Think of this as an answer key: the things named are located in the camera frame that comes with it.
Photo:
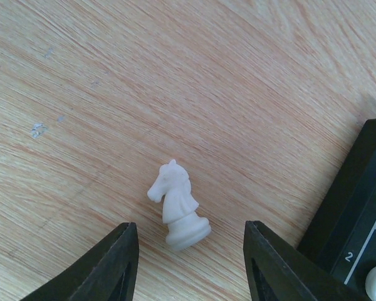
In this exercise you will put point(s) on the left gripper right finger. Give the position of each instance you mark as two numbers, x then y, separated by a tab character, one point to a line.
277	271

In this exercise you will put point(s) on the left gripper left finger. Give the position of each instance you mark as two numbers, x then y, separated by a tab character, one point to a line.
107	271

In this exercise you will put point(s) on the white knight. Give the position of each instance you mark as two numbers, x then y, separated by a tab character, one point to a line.
172	187

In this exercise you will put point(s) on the black white chessboard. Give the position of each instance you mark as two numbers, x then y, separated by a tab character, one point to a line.
341	238

